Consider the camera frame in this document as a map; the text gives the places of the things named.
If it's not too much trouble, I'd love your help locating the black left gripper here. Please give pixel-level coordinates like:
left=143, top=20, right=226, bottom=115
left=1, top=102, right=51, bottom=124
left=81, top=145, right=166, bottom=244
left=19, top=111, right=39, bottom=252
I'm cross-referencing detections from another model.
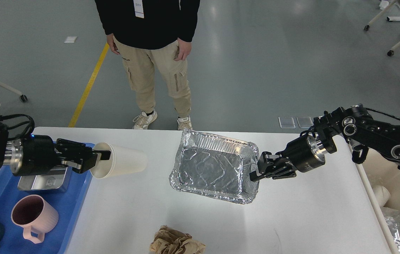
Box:
left=10, top=135, right=112, bottom=176

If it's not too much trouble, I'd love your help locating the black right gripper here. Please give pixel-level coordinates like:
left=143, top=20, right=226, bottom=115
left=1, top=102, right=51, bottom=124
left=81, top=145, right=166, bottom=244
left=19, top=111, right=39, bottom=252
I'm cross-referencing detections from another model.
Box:
left=250, top=136, right=325, bottom=182

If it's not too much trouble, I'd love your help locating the square stainless steel tray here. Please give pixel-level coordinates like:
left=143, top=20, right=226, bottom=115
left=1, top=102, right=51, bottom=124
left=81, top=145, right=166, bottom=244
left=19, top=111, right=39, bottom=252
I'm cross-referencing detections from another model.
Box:
left=17, top=167, right=71, bottom=194

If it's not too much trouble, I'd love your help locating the white paper cup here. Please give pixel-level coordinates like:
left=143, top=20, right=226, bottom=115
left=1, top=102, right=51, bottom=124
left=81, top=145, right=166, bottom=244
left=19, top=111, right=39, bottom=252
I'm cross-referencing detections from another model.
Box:
left=90, top=143, right=148, bottom=179

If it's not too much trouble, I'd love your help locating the aluminium foil tray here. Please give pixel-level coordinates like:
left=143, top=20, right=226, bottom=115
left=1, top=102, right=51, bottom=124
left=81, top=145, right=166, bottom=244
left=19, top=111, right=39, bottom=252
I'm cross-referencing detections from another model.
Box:
left=169, top=130, right=259, bottom=205

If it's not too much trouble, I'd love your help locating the pink ribbed mug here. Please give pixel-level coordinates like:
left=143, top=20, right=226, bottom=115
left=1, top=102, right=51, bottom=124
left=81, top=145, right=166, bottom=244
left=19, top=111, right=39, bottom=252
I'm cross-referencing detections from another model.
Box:
left=10, top=194, right=59, bottom=244

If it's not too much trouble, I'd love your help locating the brown paper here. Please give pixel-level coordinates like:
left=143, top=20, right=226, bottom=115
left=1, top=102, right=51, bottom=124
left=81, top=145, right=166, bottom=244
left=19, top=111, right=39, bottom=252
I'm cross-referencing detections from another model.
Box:
left=149, top=225, right=206, bottom=254

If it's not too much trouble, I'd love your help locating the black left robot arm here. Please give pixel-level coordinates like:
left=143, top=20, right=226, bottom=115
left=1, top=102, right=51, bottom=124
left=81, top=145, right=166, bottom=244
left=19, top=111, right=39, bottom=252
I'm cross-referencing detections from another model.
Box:
left=0, top=114, right=112, bottom=176

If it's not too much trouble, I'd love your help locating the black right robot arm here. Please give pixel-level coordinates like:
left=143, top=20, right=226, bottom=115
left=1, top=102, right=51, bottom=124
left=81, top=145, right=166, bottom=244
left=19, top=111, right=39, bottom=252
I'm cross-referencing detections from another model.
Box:
left=249, top=104, right=400, bottom=182

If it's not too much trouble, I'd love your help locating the floor socket plate left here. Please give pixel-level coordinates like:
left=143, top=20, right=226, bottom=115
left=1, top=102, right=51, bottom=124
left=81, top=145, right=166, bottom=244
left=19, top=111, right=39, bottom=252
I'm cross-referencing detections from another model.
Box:
left=278, top=117, right=296, bottom=129

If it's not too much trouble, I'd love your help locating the floor socket plate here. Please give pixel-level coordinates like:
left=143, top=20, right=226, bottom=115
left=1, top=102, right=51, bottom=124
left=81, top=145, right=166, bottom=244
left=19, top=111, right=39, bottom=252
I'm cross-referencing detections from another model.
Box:
left=296, top=117, right=314, bottom=129
left=278, top=117, right=296, bottom=129

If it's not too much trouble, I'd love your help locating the floor socket plate right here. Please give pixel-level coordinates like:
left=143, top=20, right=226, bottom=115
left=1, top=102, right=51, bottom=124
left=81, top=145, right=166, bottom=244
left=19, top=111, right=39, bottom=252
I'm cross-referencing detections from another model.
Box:
left=296, top=117, right=314, bottom=129

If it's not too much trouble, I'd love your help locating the blue plastic tray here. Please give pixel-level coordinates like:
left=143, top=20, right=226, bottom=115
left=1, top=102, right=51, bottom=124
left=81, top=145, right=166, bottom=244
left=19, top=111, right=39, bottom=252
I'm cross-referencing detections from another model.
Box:
left=0, top=165, right=92, bottom=254

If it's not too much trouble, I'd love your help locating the white cup in bin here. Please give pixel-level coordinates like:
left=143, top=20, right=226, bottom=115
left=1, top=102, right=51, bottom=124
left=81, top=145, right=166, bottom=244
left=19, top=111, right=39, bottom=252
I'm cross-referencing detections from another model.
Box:
left=372, top=185, right=390, bottom=207

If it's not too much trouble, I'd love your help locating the white floor label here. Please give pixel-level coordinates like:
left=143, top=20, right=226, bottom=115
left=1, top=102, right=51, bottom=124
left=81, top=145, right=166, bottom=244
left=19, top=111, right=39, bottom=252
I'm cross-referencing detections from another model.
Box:
left=63, top=36, right=78, bottom=44

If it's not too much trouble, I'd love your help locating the person in black sweater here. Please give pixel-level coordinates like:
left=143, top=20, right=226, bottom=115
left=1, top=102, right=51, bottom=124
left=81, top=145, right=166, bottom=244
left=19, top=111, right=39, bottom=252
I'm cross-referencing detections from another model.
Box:
left=95, top=0, right=200, bottom=131

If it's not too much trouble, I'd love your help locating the beige plastic bin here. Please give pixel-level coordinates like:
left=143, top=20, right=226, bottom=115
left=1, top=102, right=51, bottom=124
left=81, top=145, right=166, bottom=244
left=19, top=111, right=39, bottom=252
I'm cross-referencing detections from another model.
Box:
left=356, top=149, right=400, bottom=221

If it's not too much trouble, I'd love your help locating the white chair base right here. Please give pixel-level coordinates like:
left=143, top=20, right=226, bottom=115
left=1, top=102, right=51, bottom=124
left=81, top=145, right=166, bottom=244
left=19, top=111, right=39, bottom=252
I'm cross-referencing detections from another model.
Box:
left=363, top=0, right=400, bottom=57

